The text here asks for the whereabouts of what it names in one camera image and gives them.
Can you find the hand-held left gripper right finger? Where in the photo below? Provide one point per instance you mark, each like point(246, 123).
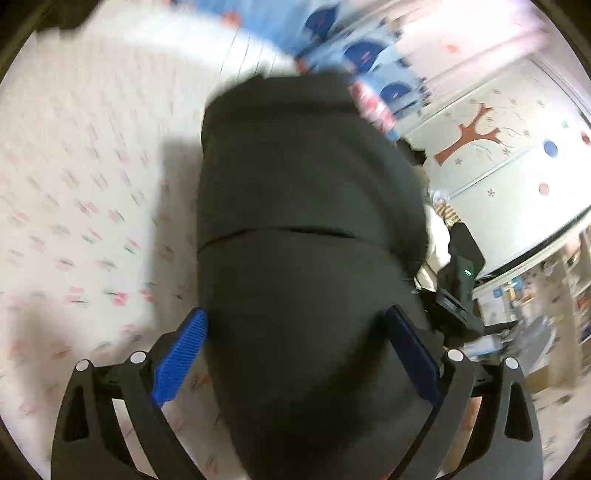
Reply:
point(413, 355)

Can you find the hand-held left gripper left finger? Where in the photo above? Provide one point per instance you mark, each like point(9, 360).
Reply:
point(180, 360)

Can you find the black puffer jacket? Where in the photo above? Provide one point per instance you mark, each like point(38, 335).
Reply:
point(300, 277)

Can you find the white cloth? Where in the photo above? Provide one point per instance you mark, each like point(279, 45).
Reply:
point(436, 244)

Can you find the bookshelf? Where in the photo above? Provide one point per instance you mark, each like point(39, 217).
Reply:
point(554, 304)

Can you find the white wardrobe with tree sticker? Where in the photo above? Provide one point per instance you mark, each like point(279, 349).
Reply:
point(508, 175)

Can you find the small black garment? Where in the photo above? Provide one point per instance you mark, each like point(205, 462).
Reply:
point(411, 154)

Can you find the cherry print bed sheet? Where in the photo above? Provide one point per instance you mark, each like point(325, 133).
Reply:
point(92, 161)

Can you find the pink star print cloth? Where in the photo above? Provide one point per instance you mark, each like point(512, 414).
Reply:
point(461, 27)

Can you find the white striped quilt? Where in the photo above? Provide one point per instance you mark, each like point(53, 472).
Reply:
point(258, 50)

